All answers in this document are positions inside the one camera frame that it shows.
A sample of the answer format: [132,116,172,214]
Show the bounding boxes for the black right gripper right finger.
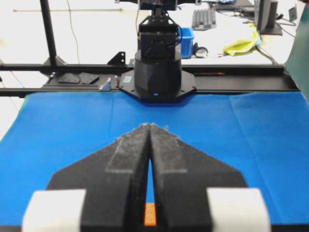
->
[149,124,270,232]

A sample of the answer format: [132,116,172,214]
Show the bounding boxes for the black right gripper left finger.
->
[23,126,150,232]

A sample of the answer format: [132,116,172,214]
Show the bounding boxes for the orange towel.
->
[144,203,156,227]

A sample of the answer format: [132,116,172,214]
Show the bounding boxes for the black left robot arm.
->
[119,0,196,102]

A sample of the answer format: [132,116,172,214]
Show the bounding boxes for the blue table cloth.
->
[0,92,309,226]

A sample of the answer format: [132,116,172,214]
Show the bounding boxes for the black square plate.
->
[79,72,99,85]

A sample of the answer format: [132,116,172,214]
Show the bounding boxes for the black triangular plate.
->
[58,73,80,84]

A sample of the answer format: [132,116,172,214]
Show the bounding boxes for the black tape roll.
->
[193,43,209,58]

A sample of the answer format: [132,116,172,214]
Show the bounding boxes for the yellow green cloth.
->
[222,23,261,56]

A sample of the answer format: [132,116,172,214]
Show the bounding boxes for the blue plastic bin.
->
[181,27,195,59]

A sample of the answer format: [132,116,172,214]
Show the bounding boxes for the dark green backdrop sheet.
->
[286,4,309,101]

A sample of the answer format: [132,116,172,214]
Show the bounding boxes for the black keyboard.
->
[192,9,217,31]

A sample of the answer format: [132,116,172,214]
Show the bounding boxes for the black monitor stand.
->
[254,0,282,36]

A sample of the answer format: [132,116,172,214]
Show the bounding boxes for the silver corner bracket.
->
[99,78,111,92]

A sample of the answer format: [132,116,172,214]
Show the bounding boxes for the black aluminium frame rail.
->
[0,64,299,98]

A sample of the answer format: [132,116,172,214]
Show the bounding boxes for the black vertical frame post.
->
[40,0,66,67]

